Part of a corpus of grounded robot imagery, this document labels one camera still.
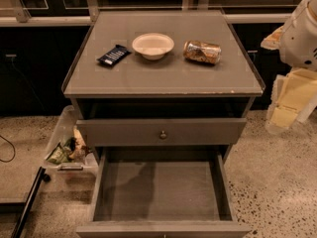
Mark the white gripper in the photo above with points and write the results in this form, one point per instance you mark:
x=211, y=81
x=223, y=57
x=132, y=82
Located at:
x=299, y=42

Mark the grey top drawer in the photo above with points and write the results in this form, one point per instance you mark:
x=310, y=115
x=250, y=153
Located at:
x=145, y=132

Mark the round brass drawer knob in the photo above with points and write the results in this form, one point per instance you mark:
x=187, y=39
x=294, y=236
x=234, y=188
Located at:
x=163, y=135

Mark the grey drawer cabinet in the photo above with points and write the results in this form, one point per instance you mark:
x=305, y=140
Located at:
x=172, y=87

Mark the grey open middle drawer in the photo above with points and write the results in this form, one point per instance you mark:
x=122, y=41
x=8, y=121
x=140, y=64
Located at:
x=161, y=193

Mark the dark blue snack bar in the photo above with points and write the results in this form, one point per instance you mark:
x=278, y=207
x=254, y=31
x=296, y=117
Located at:
x=114, y=56

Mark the clear plastic storage bin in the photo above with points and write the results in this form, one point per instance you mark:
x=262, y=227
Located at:
x=66, y=133

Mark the green snack bag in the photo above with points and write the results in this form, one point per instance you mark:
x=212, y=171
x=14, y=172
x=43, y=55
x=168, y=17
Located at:
x=59, y=155

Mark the black metal floor rail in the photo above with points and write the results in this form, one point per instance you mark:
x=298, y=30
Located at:
x=40, y=177

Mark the white window frame railing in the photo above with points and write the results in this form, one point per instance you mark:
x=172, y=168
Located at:
x=85, y=12

